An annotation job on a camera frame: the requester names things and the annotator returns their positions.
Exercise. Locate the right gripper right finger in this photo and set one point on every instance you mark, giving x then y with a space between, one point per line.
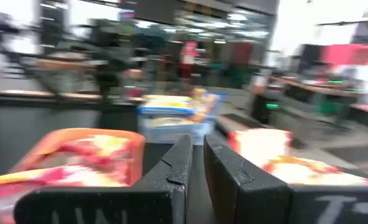
249 199

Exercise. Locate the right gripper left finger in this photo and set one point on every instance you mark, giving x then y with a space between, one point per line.
109 205

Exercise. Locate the pink Maruchan ramen packet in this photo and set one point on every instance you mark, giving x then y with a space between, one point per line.
62 179
102 152

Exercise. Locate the orange plastic bin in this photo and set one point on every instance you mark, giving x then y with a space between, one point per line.
137 155

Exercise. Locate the translucent grey plastic bin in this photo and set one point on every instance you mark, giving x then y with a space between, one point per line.
177 133

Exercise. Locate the blue Maruchan ramen packet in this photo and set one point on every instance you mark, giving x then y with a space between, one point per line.
207 105
166 107

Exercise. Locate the black computer tower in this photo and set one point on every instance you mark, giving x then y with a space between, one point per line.
261 109

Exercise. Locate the black table mat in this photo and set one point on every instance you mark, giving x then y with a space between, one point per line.
31 137

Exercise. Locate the wooden desk grey legs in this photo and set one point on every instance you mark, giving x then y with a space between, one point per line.
308 87

